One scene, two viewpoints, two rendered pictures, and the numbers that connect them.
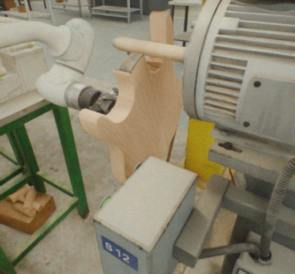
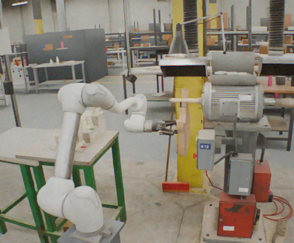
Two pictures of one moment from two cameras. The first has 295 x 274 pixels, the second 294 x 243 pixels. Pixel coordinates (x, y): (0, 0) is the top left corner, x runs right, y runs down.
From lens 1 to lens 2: 1.37 m
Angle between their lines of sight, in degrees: 20
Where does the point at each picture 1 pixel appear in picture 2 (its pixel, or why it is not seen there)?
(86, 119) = (179, 121)
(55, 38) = (137, 102)
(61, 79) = (140, 119)
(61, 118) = (116, 148)
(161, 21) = (186, 91)
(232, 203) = (224, 140)
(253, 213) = (230, 141)
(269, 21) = (221, 89)
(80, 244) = (130, 235)
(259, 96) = (224, 106)
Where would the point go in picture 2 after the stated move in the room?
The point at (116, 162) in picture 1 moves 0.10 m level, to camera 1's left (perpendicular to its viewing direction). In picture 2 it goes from (181, 142) to (166, 144)
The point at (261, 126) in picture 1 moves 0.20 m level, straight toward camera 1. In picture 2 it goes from (226, 113) to (229, 124)
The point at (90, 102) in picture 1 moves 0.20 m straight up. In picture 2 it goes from (156, 126) to (155, 98)
